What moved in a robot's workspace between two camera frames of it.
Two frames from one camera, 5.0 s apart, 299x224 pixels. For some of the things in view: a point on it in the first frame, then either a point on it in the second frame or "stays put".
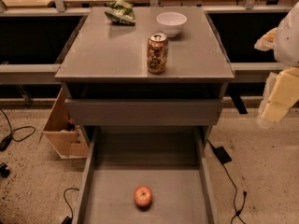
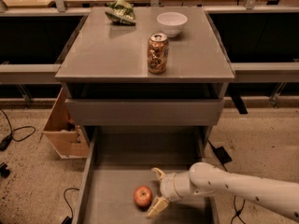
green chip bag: x=121 y=11 stays put
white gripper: x=289 y=40 → x=167 y=186
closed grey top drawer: x=144 y=112 stays put
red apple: x=143 y=195 stays put
